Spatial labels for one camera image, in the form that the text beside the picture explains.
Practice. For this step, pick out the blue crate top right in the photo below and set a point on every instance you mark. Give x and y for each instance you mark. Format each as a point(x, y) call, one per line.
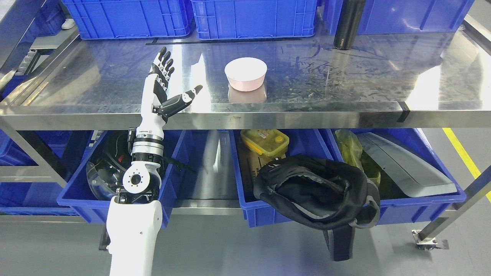
point(412, 16)

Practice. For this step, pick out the blue bin lower left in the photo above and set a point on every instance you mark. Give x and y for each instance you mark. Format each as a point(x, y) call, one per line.
point(77, 194)

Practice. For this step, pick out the blue crate top middle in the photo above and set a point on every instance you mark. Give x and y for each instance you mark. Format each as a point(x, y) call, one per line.
point(254, 19)

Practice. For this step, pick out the blue crate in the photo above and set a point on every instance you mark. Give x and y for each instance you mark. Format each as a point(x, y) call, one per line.
point(412, 16)
point(128, 19)
point(254, 19)

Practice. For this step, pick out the grey plastic panel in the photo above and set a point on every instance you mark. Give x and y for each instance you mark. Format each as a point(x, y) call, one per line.
point(413, 175)

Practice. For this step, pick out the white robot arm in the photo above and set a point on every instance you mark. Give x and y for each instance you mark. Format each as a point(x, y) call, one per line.
point(135, 216)

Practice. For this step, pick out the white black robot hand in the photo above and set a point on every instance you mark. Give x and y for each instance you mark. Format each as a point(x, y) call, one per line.
point(156, 106)

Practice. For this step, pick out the blue bin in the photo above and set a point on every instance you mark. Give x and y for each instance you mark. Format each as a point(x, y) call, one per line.
point(309, 142)
point(77, 194)
point(395, 205)

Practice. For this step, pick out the pink ikea bowl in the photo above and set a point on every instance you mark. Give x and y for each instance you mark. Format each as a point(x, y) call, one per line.
point(246, 73)

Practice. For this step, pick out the stainless steel table frame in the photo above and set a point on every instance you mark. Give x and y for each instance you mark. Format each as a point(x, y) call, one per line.
point(405, 80)

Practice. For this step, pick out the blue crate top left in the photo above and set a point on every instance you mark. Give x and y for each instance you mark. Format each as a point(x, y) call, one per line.
point(128, 19)

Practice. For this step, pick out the yellow green plastic bag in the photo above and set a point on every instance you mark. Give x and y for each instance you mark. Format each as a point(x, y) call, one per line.
point(352, 153)

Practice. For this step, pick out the black backpack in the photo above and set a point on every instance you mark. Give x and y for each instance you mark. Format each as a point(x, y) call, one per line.
point(331, 196)

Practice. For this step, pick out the yellow lunch box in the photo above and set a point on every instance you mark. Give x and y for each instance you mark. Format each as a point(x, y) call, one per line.
point(271, 143)

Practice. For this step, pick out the blue bin lower middle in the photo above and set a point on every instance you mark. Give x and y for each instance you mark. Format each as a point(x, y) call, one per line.
point(309, 142)

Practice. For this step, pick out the black round robot vacuum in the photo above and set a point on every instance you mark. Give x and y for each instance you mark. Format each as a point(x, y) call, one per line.
point(114, 175)

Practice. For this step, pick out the black thermos bottle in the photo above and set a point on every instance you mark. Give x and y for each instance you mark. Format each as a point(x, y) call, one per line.
point(348, 23)

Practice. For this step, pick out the blue bin lower right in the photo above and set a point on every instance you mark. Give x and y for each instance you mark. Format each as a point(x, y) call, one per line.
point(395, 205)

